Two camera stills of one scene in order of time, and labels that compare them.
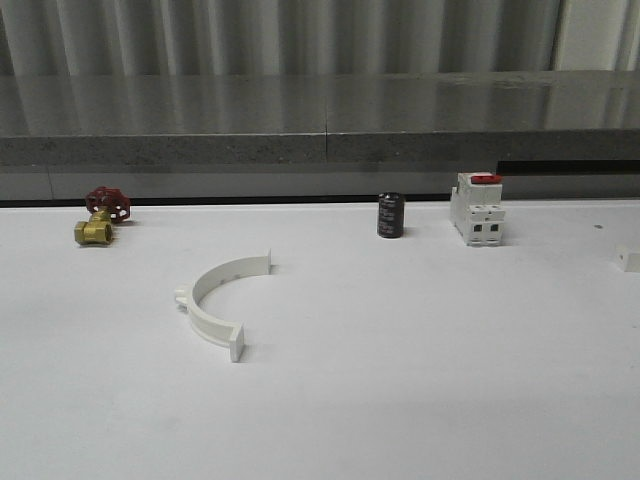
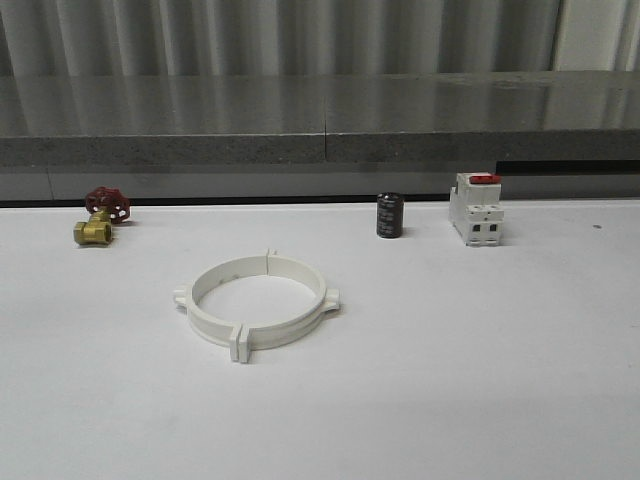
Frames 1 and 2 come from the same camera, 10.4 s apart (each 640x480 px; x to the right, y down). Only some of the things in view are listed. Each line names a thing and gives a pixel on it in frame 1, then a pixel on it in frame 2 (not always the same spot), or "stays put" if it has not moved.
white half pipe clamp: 188,298 stays put
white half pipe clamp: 627,260 to 326,299
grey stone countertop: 318,117 stays put
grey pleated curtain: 290,37 stays put
